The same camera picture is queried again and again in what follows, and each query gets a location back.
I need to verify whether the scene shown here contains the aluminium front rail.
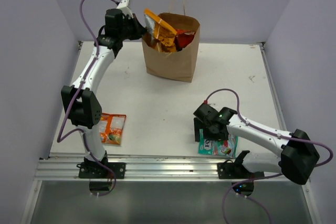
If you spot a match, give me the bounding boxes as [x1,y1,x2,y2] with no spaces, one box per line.
[33,157,310,182]

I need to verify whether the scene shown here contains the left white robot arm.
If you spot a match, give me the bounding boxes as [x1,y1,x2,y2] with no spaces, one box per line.
[61,7,146,178]

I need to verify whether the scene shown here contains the red cassava chips bag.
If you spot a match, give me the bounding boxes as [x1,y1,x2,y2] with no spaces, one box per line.
[176,29,196,37]

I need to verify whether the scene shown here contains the red Doritos bag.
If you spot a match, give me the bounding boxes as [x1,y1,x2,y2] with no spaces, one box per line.
[175,36,194,51]

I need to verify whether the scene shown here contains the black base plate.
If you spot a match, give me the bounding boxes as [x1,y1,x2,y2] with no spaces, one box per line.
[76,157,126,179]
[217,160,265,179]

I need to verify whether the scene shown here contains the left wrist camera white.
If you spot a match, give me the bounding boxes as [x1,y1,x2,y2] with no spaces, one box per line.
[117,0,130,9]

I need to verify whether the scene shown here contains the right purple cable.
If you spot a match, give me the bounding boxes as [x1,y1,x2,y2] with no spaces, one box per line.
[203,88,336,224]

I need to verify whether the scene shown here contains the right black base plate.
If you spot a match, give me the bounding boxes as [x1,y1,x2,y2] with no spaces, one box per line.
[217,160,265,179]

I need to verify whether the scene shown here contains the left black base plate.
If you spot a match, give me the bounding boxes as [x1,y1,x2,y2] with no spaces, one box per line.
[76,157,126,179]

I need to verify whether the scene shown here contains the orange small snack bag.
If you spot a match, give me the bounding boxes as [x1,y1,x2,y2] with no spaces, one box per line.
[98,113,127,146]

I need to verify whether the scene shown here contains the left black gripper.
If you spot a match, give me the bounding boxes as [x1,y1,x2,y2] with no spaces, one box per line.
[118,14,147,41]

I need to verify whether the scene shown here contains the purple cable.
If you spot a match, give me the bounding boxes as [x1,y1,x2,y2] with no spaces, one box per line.
[56,0,121,197]
[203,88,336,224]

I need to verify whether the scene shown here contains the teal Fox's candy bag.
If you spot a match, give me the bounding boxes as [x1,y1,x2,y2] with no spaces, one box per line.
[198,129,238,158]

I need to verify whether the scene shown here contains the yellow Kettle chips bag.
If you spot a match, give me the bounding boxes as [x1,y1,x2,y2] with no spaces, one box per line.
[144,8,177,53]

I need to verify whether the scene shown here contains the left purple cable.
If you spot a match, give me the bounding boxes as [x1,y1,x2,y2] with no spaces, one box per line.
[56,0,121,197]

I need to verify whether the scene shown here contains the brown paper bag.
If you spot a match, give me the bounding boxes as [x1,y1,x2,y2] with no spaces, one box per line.
[142,0,201,82]

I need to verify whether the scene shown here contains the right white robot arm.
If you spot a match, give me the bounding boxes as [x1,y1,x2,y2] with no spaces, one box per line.
[194,103,320,185]

